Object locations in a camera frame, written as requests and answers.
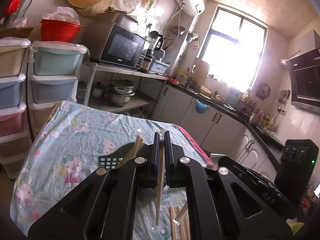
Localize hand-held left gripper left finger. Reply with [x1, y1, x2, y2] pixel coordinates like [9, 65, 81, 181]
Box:
[27, 132, 161, 240]

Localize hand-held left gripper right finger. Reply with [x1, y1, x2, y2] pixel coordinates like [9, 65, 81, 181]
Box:
[164, 131, 295, 240]

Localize green plastic utensil basket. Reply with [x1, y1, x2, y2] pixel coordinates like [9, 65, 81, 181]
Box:
[98, 141, 140, 170]

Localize plastic-wrapped chopstick pair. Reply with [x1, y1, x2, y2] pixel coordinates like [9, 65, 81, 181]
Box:
[155, 127, 167, 225]

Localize group of wooden chopsticks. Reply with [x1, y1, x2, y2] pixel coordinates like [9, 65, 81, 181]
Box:
[116, 129, 191, 240]

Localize black appliance with knobs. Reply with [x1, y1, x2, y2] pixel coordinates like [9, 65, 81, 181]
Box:
[274, 139, 320, 205]

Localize blue hanging bin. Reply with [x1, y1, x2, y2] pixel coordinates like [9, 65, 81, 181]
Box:
[195, 99, 210, 114]

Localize white kitchen cabinets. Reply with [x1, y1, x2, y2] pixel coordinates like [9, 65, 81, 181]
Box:
[152, 84, 286, 180]

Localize stacked steel pots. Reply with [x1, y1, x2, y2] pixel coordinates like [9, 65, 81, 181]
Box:
[107, 79, 136, 106]

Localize black kitchen countertop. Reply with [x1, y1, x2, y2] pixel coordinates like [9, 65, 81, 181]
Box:
[166, 76, 286, 153]

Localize steel pot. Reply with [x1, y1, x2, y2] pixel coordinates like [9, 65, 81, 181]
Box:
[249, 112, 262, 127]

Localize cartoon printed bed sheet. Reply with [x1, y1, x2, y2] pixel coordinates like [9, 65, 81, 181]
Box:
[10, 101, 213, 240]

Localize grey-blue dish bin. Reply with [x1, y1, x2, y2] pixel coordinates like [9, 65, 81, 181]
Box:
[150, 59, 172, 74]

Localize pale cutting board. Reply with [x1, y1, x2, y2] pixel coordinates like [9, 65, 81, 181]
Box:
[195, 59, 210, 79]

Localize black blender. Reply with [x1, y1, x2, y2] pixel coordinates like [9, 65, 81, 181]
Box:
[140, 31, 165, 72]

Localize black microwave oven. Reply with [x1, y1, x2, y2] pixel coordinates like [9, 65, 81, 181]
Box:
[84, 17, 150, 70]

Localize range hood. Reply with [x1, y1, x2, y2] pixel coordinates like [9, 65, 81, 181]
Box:
[279, 30, 320, 112]

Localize kitchen window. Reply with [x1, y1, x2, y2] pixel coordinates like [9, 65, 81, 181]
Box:
[196, 4, 268, 93]

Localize hanging metal strainer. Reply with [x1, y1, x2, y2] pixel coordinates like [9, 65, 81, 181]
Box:
[170, 26, 186, 36]

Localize mint grey drawer tower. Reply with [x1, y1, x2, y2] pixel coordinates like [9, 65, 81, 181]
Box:
[28, 41, 89, 140]

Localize clear plastic dome cover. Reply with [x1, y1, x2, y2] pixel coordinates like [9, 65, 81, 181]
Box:
[122, 0, 143, 13]

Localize red plastic basin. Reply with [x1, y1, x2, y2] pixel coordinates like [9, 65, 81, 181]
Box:
[40, 19, 83, 43]

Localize cream blue pink drawer tower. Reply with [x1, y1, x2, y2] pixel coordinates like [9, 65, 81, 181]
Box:
[0, 37, 32, 179]

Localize clear plastic bag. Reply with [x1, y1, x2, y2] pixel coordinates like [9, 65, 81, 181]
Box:
[41, 6, 80, 26]

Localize wicker basket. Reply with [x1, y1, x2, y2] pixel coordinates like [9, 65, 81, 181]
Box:
[0, 27, 34, 39]

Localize green wall holder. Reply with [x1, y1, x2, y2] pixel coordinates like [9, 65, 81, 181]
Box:
[187, 31, 200, 48]

